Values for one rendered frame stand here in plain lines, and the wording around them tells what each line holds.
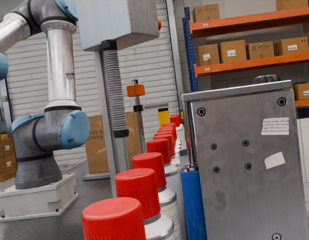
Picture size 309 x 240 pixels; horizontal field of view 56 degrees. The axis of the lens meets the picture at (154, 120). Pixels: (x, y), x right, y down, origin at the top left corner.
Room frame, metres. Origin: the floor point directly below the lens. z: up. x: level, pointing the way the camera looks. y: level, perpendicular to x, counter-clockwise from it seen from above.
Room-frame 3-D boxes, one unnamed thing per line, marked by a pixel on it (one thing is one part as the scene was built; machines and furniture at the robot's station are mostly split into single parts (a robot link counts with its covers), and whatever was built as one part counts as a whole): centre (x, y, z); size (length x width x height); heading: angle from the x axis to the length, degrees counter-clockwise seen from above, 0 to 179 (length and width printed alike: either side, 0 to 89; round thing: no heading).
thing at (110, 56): (0.64, 0.08, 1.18); 0.04 x 0.04 x 0.21
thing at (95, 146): (1.50, 0.20, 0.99); 0.30 x 0.24 x 0.27; 174
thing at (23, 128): (0.99, 0.41, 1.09); 0.13 x 0.12 x 0.14; 67
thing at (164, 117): (0.80, -0.03, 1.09); 0.03 x 0.01 x 0.06; 84
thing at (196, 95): (0.36, -0.09, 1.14); 0.14 x 0.11 x 0.01; 174
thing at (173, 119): (1.03, -0.07, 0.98); 0.05 x 0.05 x 0.20
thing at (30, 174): (0.99, 0.42, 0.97); 0.15 x 0.15 x 0.10
